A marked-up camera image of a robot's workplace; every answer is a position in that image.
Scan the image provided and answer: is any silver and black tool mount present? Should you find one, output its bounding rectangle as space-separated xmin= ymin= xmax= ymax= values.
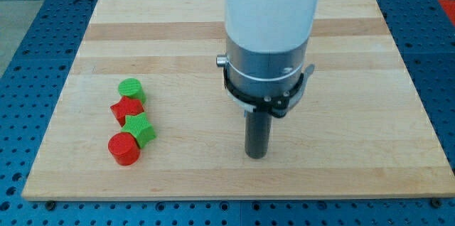
xmin=216 ymin=38 xmax=314 ymax=118

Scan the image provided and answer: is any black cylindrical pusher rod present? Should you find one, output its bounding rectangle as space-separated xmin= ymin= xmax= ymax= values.
xmin=245 ymin=112 xmax=272 ymax=159

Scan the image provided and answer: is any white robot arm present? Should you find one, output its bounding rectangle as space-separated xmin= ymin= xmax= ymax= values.
xmin=216 ymin=0 xmax=318 ymax=158

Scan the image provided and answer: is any wooden board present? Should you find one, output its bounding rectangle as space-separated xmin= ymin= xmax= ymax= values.
xmin=22 ymin=0 xmax=454 ymax=201

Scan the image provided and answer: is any green star block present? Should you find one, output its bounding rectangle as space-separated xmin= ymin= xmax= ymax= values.
xmin=121 ymin=112 xmax=156 ymax=149

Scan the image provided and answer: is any green cylinder block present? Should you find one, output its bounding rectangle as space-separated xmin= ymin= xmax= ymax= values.
xmin=117 ymin=78 xmax=146 ymax=104

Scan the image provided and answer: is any red star block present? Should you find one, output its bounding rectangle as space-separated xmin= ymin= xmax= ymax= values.
xmin=110 ymin=96 xmax=144 ymax=127

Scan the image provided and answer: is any red cylinder block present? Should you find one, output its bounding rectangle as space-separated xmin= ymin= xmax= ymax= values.
xmin=107 ymin=132 xmax=141 ymax=166

